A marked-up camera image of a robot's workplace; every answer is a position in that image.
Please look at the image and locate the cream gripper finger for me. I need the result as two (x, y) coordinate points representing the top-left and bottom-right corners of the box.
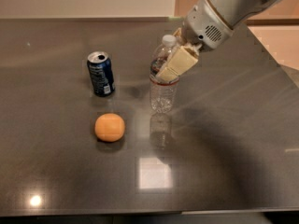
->
(173, 27), (184, 45)
(156, 44), (201, 83)

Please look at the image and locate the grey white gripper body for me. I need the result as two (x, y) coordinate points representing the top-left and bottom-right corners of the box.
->
(182, 0), (234, 51)

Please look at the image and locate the clear plastic water bottle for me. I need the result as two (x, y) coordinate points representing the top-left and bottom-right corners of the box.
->
(149, 35), (179, 113)

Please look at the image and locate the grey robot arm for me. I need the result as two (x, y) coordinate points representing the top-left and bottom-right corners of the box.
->
(156, 0), (281, 83)

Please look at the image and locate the blue pepsi can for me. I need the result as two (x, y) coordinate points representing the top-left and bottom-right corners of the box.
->
(87, 51), (115, 97)

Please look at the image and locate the orange fruit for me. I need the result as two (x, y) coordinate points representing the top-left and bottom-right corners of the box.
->
(94, 113), (125, 142)

